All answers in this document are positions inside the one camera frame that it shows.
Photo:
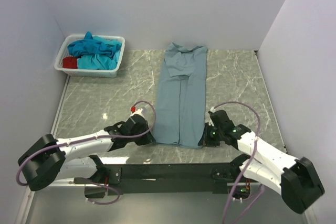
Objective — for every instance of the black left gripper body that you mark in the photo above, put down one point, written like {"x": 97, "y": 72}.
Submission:
{"x": 143, "y": 139}

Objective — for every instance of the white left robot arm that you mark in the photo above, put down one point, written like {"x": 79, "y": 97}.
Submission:
{"x": 51, "y": 159}

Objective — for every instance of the grey-blue t shirt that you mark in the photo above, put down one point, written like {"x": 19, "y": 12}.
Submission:
{"x": 181, "y": 96}

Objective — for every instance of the bright blue t shirt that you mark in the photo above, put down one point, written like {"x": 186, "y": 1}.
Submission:
{"x": 94, "y": 45}

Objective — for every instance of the red garment in basket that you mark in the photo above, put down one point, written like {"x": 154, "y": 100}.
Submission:
{"x": 69, "y": 63}

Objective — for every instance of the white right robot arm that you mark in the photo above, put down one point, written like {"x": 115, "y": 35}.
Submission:
{"x": 294, "y": 179}

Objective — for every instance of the light blue t shirt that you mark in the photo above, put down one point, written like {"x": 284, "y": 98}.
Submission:
{"x": 96, "y": 62}

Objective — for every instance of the white plastic laundry basket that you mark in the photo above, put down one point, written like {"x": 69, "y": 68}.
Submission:
{"x": 63, "y": 52}

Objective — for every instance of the aluminium rail frame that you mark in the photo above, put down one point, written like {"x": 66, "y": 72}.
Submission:
{"x": 78, "y": 180}

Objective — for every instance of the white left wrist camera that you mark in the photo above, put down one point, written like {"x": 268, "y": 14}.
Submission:
{"x": 141, "y": 111}

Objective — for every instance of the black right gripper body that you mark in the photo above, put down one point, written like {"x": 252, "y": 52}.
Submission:
{"x": 212, "y": 136}

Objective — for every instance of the black base crossbar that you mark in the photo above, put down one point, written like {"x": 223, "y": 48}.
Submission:
{"x": 167, "y": 178}

